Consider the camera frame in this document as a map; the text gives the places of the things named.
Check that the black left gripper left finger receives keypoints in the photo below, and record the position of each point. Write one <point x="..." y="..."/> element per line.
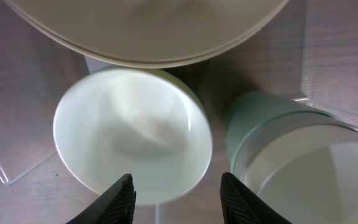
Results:
<point x="114" y="206"/>

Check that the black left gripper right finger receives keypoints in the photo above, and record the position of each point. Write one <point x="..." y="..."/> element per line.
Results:
<point x="241" y="206"/>

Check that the grey plastic cup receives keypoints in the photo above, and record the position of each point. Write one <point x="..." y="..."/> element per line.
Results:
<point x="304" y="166"/>

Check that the white small bowl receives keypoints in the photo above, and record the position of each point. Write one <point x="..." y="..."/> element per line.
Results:
<point x="118" y="122"/>

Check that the mint green plastic cup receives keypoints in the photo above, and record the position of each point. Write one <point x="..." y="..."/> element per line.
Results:
<point x="257" y="117"/>

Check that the beige shallow bowl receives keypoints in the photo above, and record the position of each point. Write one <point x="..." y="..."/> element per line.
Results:
<point x="148" y="34"/>

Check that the clear plastic storage bin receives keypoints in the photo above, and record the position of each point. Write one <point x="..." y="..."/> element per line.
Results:
<point x="309" y="50"/>

